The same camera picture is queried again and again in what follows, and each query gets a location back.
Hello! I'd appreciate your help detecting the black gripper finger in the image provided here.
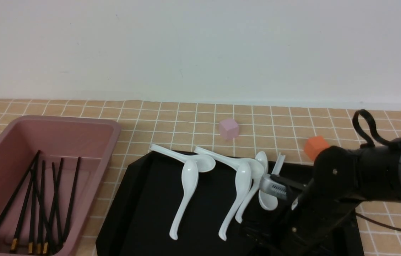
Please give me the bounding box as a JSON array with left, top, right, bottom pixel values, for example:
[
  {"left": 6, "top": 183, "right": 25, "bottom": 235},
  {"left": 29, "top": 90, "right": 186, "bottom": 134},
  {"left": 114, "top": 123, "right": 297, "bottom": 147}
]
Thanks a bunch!
[{"left": 259, "top": 175, "right": 307, "bottom": 201}]

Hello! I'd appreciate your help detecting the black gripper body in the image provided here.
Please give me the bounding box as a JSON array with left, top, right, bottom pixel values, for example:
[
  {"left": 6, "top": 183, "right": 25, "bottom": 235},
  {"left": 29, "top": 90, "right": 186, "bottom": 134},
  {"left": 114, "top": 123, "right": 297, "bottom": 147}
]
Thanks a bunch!
[{"left": 243, "top": 182, "right": 361, "bottom": 256}]

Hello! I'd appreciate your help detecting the black chopstick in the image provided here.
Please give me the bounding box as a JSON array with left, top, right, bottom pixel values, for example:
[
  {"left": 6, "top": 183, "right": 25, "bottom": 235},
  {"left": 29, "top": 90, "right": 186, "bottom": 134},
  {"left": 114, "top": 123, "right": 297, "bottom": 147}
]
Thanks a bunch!
[
  {"left": 52, "top": 158, "right": 64, "bottom": 251},
  {"left": 37, "top": 160, "right": 45, "bottom": 256},
  {"left": 43, "top": 167, "right": 59, "bottom": 256},
  {"left": 62, "top": 156, "right": 81, "bottom": 246},
  {"left": 9, "top": 167, "right": 33, "bottom": 254},
  {"left": 0, "top": 150, "right": 41, "bottom": 227},
  {"left": 28, "top": 166, "right": 38, "bottom": 255}
]

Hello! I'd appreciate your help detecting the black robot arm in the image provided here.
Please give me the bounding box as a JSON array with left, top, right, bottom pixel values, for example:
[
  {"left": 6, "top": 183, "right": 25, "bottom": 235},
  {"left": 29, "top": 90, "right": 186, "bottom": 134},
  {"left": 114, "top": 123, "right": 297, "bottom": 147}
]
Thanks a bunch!
[{"left": 240, "top": 146, "right": 401, "bottom": 256}]

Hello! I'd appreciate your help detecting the white spoon right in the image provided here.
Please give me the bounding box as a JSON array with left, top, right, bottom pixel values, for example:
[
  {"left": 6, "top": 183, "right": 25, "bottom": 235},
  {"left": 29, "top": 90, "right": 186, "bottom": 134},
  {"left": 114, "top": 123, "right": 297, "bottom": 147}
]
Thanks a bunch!
[{"left": 256, "top": 152, "right": 286, "bottom": 211}]

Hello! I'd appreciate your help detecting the white spoon behind middle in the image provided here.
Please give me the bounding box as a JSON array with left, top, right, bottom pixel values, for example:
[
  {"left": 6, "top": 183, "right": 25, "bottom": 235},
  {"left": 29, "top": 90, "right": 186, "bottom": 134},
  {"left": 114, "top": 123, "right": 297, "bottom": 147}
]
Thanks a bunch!
[{"left": 235, "top": 151, "right": 269, "bottom": 224}]

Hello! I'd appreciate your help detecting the white spoon upper middle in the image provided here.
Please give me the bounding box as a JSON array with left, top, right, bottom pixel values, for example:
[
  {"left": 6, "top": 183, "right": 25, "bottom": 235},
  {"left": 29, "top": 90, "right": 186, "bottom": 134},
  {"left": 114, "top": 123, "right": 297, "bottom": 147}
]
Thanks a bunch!
[{"left": 194, "top": 146, "right": 264, "bottom": 180}]

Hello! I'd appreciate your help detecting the white spoon middle long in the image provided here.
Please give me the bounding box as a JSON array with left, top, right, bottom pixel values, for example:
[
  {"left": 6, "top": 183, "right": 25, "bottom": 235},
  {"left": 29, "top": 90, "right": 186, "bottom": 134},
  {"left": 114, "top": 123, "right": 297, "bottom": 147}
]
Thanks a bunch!
[{"left": 218, "top": 162, "right": 252, "bottom": 241}]

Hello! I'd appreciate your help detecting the orange cube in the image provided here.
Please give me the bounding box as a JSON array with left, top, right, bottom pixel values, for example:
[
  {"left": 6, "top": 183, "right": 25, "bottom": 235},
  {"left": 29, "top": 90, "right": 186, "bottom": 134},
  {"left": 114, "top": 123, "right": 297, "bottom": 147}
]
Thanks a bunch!
[{"left": 304, "top": 136, "right": 330, "bottom": 161}]

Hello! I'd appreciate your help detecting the pink cube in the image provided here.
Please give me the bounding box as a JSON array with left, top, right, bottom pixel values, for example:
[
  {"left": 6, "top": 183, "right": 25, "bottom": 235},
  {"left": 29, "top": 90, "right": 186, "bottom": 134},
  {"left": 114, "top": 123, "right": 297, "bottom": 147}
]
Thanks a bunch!
[{"left": 218, "top": 118, "right": 239, "bottom": 140}]

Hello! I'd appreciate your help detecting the white spoon upper left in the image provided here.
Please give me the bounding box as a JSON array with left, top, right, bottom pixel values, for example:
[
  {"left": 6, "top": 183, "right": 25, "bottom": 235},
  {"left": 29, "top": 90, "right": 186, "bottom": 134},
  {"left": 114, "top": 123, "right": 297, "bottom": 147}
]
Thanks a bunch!
[{"left": 149, "top": 144, "right": 216, "bottom": 173}]

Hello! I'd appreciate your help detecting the white spoon far left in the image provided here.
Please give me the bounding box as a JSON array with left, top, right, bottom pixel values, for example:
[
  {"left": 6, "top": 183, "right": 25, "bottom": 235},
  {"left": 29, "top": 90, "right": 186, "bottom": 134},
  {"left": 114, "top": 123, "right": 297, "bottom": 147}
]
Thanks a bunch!
[{"left": 169, "top": 160, "right": 199, "bottom": 240}]

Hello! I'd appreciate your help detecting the black tray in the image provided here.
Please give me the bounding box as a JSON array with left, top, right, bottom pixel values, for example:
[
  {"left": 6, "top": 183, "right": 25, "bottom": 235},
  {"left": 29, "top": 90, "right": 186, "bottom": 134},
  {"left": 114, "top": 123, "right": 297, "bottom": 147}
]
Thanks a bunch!
[{"left": 96, "top": 150, "right": 365, "bottom": 256}]

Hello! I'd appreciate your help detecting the pink plastic bin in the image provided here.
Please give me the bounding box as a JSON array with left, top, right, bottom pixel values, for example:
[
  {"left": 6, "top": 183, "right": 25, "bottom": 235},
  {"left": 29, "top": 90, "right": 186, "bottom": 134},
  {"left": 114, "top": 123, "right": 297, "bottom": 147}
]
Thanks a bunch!
[{"left": 0, "top": 116, "right": 121, "bottom": 256}]

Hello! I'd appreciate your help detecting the black cable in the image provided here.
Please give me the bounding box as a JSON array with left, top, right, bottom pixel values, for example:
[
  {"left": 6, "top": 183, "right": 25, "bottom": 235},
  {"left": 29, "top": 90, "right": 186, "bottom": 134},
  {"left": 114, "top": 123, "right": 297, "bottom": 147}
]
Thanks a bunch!
[{"left": 352, "top": 109, "right": 401, "bottom": 148}]

